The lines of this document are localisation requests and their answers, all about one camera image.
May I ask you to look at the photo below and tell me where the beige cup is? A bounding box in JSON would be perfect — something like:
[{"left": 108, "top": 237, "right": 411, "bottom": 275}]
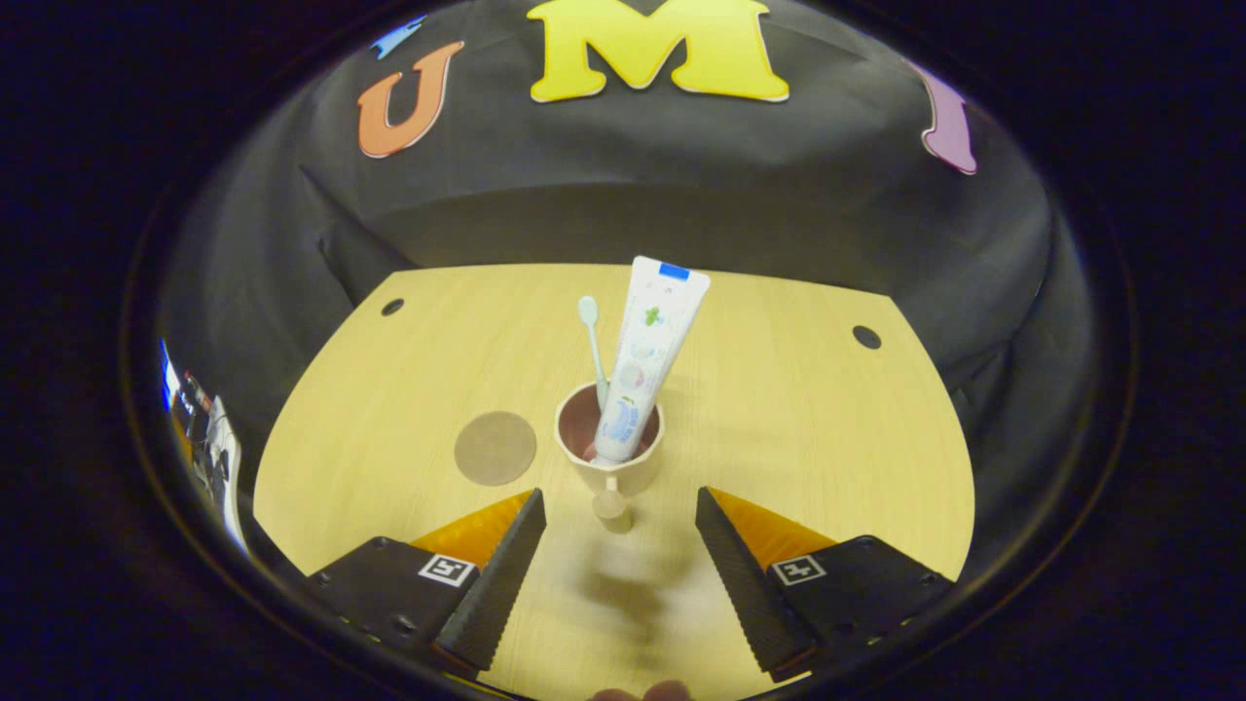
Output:
[{"left": 553, "top": 382, "right": 667, "bottom": 535}]

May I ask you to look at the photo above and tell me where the white device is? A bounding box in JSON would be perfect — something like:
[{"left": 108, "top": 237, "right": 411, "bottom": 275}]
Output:
[{"left": 202, "top": 394, "right": 249, "bottom": 554}]

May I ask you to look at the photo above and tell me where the blue lit screen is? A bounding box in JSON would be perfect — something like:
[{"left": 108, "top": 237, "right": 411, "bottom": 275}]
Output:
[{"left": 159, "top": 339, "right": 186, "bottom": 415}]

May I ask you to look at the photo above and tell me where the white toothbrush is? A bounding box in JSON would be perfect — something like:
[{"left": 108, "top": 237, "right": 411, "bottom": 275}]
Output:
[{"left": 578, "top": 295, "right": 612, "bottom": 410}]

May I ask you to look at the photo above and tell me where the white toothpaste tube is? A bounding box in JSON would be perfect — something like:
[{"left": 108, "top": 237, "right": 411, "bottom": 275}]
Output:
[{"left": 592, "top": 255, "right": 712, "bottom": 463}]

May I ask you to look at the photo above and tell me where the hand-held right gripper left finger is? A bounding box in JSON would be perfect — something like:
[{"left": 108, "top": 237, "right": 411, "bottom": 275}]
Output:
[{"left": 307, "top": 487, "right": 548, "bottom": 683}]

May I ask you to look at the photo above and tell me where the light wooden desktop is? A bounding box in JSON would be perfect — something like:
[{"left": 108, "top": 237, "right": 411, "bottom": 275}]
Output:
[{"left": 253, "top": 263, "right": 976, "bottom": 701}]

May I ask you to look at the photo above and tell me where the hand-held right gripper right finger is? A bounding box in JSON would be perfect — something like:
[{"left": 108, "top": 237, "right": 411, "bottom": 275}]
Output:
[{"left": 694, "top": 487, "right": 960, "bottom": 684}]

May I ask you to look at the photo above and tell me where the round brown coaster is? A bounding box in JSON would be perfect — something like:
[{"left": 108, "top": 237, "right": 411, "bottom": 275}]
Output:
[{"left": 454, "top": 410, "right": 538, "bottom": 487}]

